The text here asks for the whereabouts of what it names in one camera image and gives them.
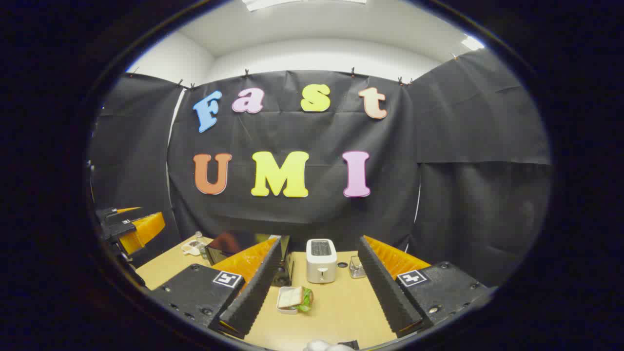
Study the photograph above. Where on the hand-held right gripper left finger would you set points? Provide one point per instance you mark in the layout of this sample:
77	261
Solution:
253	287

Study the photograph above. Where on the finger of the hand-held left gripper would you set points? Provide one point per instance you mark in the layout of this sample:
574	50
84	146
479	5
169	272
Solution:
114	211
144	229

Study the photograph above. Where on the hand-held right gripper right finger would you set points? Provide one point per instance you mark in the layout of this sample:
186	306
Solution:
385	287

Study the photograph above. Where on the lettuce sandwich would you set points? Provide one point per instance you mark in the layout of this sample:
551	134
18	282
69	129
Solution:
291	296

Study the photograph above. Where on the black electric oven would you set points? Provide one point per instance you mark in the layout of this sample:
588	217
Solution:
229	243

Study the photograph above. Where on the metal mesh basket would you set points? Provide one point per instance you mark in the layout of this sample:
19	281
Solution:
357	268

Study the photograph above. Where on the white rectangular tray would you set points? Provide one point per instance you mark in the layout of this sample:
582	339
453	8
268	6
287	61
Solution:
283	309

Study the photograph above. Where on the small white dish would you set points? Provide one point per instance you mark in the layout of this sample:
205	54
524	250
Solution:
191	248

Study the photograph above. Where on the black rectangular desk cover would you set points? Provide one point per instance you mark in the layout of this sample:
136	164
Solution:
350	344

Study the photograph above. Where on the white toaster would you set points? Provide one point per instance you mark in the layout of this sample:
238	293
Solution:
321	263

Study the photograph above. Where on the small ceiling light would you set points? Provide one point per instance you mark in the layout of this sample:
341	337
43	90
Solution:
473	43

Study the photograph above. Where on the long ceiling light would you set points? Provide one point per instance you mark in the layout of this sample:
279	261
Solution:
302	3

